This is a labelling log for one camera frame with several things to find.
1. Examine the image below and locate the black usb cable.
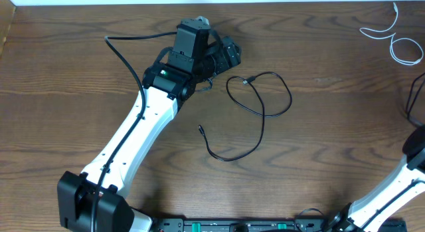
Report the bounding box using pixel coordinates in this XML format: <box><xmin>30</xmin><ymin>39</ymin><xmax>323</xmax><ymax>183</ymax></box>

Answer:
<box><xmin>198</xmin><ymin>71</ymin><xmax>293</xmax><ymax>162</ymax></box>

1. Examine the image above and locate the white usb cable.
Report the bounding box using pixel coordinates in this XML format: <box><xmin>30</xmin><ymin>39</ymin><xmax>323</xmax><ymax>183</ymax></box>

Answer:
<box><xmin>359</xmin><ymin>1</ymin><xmax>425</xmax><ymax>66</ymax></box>

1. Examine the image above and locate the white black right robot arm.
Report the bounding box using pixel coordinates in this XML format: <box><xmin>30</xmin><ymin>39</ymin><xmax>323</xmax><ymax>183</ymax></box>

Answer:
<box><xmin>323</xmin><ymin>126</ymin><xmax>424</xmax><ymax>231</ymax></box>

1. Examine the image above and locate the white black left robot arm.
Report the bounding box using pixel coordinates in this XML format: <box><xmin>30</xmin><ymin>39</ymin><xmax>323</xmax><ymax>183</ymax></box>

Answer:
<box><xmin>57</xmin><ymin>17</ymin><xmax>242</xmax><ymax>231</ymax></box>

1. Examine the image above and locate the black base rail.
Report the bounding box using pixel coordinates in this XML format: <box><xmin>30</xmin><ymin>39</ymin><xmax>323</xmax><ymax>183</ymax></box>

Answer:
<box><xmin>132</xmin><ymin>211</ymin><xmax>408</xmax><ymax>232</ymax></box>

